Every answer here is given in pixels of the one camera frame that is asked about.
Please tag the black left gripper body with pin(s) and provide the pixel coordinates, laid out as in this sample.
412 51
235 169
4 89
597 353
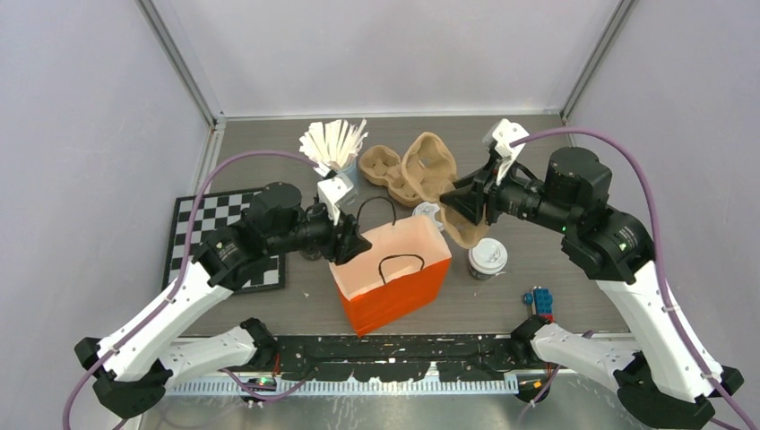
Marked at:
313 229

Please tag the white wooden stir sticks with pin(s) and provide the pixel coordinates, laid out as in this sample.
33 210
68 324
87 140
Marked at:
333 146

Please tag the black white chessboard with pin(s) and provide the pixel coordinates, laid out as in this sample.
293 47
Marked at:
217 210

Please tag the black paper coffee cup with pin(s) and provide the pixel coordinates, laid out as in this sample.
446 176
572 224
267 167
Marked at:
478 275

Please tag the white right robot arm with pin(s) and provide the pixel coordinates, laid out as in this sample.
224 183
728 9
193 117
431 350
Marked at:
670 381

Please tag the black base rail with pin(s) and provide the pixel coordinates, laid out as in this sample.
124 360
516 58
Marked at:
395 358

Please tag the light blue cup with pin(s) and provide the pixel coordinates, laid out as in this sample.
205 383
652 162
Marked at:
350 170

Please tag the brown cardboard cup carrier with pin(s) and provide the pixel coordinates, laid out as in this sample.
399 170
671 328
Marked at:
380 165

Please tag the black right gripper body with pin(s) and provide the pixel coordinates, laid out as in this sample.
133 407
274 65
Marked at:
517 194

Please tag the single brown cup carrier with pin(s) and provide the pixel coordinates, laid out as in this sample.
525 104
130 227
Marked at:
431 171

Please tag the orange paper bag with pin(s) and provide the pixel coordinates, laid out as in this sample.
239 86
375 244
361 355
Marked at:
402 272

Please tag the white coffee cup lid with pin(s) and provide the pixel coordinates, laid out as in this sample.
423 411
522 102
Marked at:
488 255

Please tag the blue toy block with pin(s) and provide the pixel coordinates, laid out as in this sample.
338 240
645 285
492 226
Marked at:
540 301

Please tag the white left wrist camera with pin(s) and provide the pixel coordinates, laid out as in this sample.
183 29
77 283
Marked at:
335 193

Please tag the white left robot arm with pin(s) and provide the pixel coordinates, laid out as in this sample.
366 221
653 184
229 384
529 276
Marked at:
135 366

